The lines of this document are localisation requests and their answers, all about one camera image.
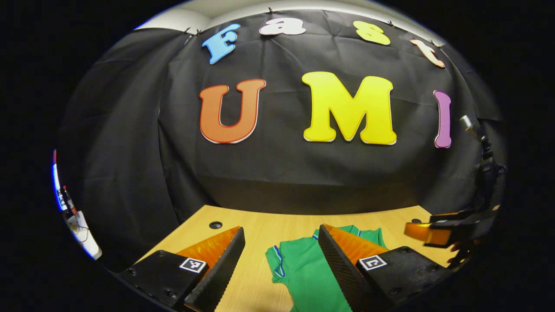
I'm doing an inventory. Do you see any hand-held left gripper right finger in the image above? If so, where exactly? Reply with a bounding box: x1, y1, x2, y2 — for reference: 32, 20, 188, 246
318, 224, 449, 312

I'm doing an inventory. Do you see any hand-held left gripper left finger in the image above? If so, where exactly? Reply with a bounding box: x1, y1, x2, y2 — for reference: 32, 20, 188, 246
117, 226, 246, 312

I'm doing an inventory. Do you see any green T-shirt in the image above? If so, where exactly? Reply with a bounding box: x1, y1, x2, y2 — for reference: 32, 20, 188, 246
265, 224, 387, 312

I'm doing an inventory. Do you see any black backdrop cloth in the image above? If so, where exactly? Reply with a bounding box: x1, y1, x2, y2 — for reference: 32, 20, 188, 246
56, 9, 506, 271

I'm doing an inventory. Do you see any white device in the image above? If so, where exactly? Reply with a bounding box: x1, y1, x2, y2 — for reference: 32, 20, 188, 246
65, 210, 102, 260

